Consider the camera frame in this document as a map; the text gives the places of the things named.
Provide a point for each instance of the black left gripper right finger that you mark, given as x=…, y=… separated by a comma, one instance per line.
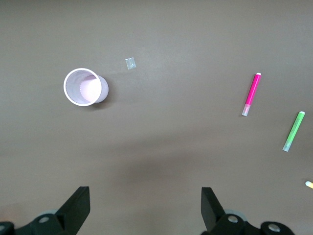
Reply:
x=212, y=213

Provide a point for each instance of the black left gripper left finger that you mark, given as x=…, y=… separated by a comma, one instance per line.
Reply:
x=73, y=210

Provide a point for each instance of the pink marker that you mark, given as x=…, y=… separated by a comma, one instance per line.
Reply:
x=252, y=93

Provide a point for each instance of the yellow marker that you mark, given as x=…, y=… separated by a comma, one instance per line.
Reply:
x=310, y=184

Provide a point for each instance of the green marker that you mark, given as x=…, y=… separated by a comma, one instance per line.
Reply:
x=294, y=129

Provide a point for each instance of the pink plastic cup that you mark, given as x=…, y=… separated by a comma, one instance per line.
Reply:
x=83, y=90

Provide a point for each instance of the small clear tape piece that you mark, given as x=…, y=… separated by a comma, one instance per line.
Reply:
x=130, y=63

